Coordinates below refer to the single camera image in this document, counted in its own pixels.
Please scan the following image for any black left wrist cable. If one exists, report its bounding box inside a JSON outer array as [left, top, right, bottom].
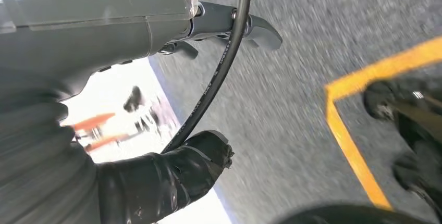
[[160, 0, 253, 154]]

